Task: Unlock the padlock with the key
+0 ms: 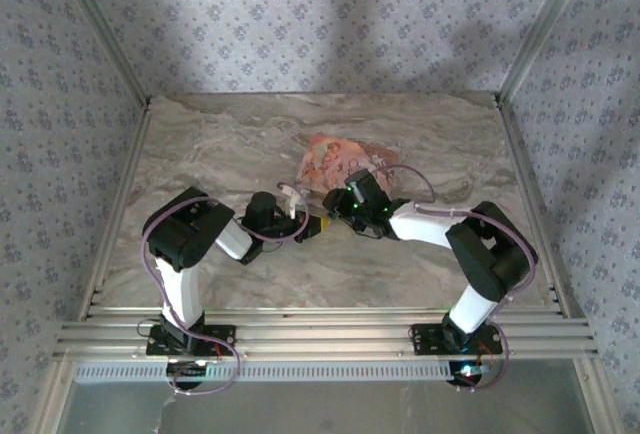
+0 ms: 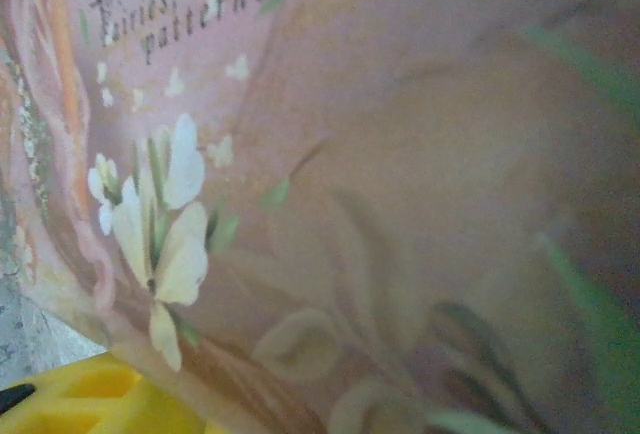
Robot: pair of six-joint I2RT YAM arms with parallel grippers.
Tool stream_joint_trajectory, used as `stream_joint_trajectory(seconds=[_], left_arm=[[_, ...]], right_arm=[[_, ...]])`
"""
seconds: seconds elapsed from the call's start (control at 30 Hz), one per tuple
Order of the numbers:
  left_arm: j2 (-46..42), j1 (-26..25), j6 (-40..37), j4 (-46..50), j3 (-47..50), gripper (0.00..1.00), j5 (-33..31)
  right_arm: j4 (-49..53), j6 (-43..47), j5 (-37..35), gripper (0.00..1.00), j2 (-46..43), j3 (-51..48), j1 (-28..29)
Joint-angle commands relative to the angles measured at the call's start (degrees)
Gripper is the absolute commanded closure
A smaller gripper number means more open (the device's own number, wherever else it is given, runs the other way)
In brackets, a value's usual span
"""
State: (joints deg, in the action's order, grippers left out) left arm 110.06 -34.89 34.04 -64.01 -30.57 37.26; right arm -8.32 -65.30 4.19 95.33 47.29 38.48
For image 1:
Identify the aluminium corner post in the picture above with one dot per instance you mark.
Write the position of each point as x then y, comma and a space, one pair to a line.
542, 29
102, 34

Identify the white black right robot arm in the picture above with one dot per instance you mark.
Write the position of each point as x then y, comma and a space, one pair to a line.
490, 254

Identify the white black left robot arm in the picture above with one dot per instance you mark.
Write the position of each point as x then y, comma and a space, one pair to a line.
187, 234

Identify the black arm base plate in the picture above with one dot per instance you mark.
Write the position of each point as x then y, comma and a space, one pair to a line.
425, 339
220, 339

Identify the aluminium rail frame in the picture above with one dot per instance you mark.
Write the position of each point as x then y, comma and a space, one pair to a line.
325, 334

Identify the black controller board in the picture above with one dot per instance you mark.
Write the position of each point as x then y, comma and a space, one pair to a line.
187, 371
467, 373

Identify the pink illustrated box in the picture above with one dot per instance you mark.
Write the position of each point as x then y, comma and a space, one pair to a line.
332, 159

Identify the aluminium side rail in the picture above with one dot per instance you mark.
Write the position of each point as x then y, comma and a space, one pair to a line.
117, 214
532, 214

